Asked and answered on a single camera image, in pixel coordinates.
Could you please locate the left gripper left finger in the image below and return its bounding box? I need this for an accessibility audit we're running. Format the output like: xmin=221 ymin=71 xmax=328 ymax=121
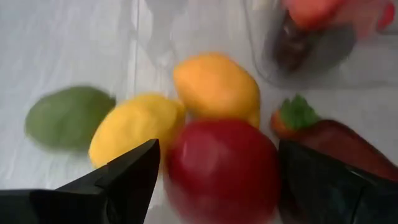
xmin=0 ymin=138 xmax=162 ymax=224

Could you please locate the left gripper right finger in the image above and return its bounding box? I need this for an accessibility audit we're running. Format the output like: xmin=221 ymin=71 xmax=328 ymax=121
xmin=277 ymin=139 xmax=398 ymax=224

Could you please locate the red apple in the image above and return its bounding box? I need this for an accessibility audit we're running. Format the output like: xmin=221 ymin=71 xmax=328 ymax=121
xmin=163 ymin=119 xmax=282 ymax=224

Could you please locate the red chili pepper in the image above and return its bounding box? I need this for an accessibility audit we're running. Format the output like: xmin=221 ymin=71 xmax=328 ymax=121
xmin=297 ymin=119 xmax=398 ymax=182

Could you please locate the yellow lemon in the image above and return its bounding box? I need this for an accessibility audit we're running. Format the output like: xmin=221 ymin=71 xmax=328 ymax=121
xmin=88 ymin=93 xmax=187 ymax=169

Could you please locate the green mango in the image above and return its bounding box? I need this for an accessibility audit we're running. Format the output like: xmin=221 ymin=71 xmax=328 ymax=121
xmin=24 ymin=85 xmax=117 ymax=154

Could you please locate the clear plastic basket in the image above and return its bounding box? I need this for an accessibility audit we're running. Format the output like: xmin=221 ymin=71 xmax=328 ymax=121
xmin=242 ymin=0 xmax=398 ymax=90

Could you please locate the dark purple vegetable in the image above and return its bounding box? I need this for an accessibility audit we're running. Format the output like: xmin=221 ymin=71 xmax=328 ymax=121
xmin=272 ymin=15 xmax=357 ymax=74

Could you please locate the orange-yellow mango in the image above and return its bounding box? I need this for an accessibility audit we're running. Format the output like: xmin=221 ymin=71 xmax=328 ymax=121
xmin=172 ymin=52 xmax=262 ymax=129

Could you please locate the small orange-red pepper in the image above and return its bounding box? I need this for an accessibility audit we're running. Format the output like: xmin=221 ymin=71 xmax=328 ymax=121
xmin=283 ymin=0 xmax=345 ymax=31

